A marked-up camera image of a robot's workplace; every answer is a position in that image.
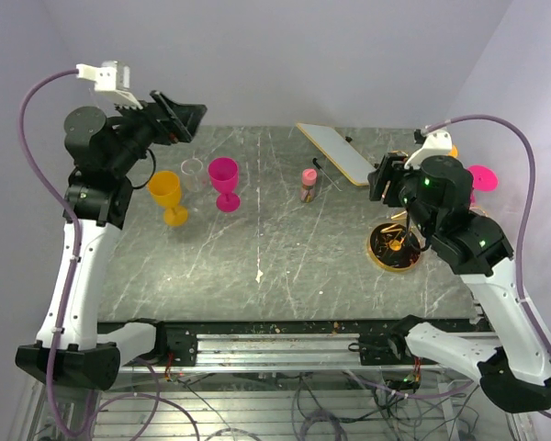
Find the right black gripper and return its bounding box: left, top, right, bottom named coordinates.
left=369, top=151, right=437, bottom=238

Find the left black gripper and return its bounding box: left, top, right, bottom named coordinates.
left=109, top=90, right=208, bottom=177

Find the clear wine glass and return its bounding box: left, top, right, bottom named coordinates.
left=180, top=157, right=208, bottom=215

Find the pink wine glass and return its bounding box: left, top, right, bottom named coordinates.
left=467, top=164, right=499, bottom=203
left=208, top=157, right=241, bottom=213

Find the orange wine glass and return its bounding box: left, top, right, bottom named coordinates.
left=147, top=171, right=188, bottom=227
left=448, top=144, right=458, bottom=158

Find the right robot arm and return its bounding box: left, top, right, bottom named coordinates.
left=368, top=153, right=551, bottom=413

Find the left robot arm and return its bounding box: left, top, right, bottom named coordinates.
left=15, top=91, right=208, bottom=390

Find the gold wine glass rack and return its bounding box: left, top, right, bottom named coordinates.
left=365, top=201, right=488, bottom=275

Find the yellow framed tilted mirror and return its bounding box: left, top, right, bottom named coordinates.
left=296, top=122, right=375, bottom=187

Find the small pink capped bottle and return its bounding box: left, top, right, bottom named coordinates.
left=300, top=168, right=318, bottom=203

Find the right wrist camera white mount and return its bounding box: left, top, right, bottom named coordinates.
left=405, top=130, right=453, bottom=170

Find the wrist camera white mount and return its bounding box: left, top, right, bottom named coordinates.
left=405, top=130, right=453, bottom=170
left=76, top=61, right=142, bottom=109

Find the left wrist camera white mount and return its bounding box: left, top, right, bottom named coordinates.
left=76, top=61, right=142, bottom=109

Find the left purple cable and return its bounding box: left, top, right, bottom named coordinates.
left=17, top=68, right=97, bottom=437

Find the aluminium rail frame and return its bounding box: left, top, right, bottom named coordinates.
left=73, top=321, right=497, bottom=373

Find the floor cable bundle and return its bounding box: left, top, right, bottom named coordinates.
left=86, top=367, right=488, bottom=441

